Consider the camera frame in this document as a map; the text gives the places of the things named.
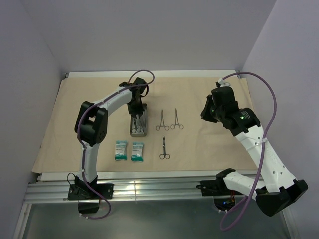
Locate teal sterile packet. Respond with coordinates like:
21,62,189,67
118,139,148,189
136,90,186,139
131,142,144,162
114,140,128,161

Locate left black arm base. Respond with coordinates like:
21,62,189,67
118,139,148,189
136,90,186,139
67,183,114,214

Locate metal instrument tray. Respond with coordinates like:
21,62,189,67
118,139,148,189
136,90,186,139
130,103,148,137

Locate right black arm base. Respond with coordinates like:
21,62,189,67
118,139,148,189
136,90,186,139
196,180,242,197

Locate steel tweezers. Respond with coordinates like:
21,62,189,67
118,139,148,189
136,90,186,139
137,114,146,133

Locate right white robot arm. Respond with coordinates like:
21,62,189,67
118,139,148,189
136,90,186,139
197,86,309,217

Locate steel hemostat forceps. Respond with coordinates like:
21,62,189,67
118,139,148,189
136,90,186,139
155,110,170,131
170,108,184,130

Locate aluminium mounting rail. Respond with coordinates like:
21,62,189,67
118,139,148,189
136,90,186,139
23,177,215,204

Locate beige cloth wrap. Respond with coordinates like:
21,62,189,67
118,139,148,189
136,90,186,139
32,77,256,173

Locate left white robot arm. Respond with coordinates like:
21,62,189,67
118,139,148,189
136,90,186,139
75,77,149,199

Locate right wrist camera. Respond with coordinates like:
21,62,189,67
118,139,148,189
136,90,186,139
216,78,231,88

